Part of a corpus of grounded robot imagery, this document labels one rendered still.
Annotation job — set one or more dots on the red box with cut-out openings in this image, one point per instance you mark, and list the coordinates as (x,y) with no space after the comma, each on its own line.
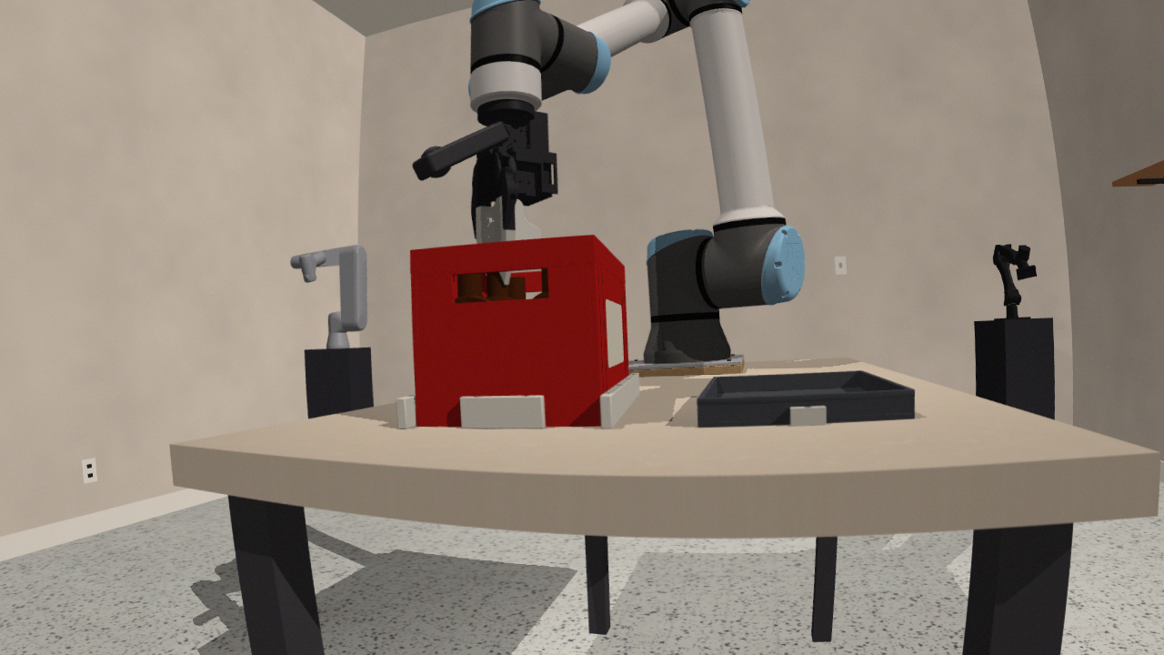
(569,347)

